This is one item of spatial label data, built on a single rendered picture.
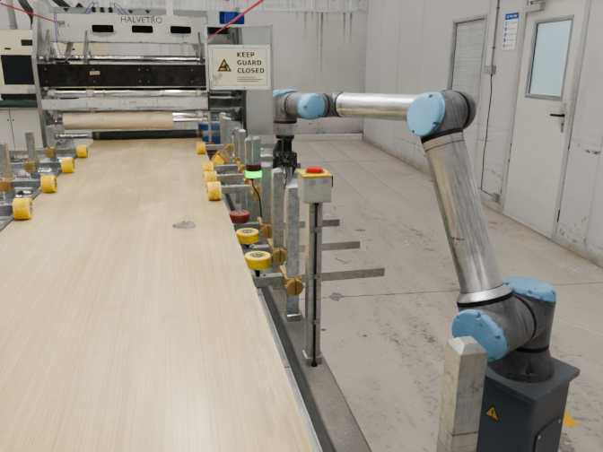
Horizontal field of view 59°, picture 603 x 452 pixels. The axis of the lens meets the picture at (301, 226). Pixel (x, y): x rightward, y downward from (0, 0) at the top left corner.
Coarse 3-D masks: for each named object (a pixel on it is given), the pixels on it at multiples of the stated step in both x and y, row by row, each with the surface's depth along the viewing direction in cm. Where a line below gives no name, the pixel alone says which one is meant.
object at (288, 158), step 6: (276, 138) 202; (282, 138) 200; (288, 138) 199; (282, 144) 201; (288, 144) 202; (282, 150) 201; (288, 150) 203; (276, 156) 206; (282, 156) 202; (288, 156) 203; (294, 156) 203; (282, 162) 202; (288, 162) 203; (294, 162) 204
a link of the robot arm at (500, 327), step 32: (448, 96) 145; (416, 128) 146; (448, 128) 142; (448, 160) 143; (448, 192) 143; (448, 224) 145; (480, 224) 143; (480, 256) 142; (480, 288) 142; (480, 320) 138; (512, 320) 140
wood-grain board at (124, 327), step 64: (64, 192) 246; (128, 192) 247; (192, 192) 247; (0, 256) 164; (64, 256) 164; (128, 256) 165; (192, 256) 165; (0, 320) 124; (64, 320) 124; (128, 320) 124; (192, 320) 124; (256, 320) 124; (0, 384) 99; (64, 384) 99; (128, 384) 100; (192, 384) 100; (256, 384) 100; (0, 448) 83; (64, 448) 83; (128, 448) 83; (192, 448) 83; (256, 448) 83
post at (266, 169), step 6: (264, 168) 203; (270, 168) 204; (264, 174) 204; (270, 174) 204; (264, 180) 205; (270, 180) 205; (264, 186) 205; (270, 186) 206; (264, 192) 206; (270, 192) 206; (264, 198) 207; (270, 198) 207; (264, 204) 207; (270, 204) 208; (264, 210) 208; (270, 210) 208; (264, 216) 209; (270, 216) 209; (264, 222) 209; (270, 222) 210; (264, 240) 211
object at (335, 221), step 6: (246, 222) 215; (252, 222) 215; (300, 222) 217; (324, 222) 220; (330, 222) 220; (336, 222) 221; (234, 228) 212; (240, 228) 212; (252, 228) 213; (258, 228) 214; (300, 228) 218
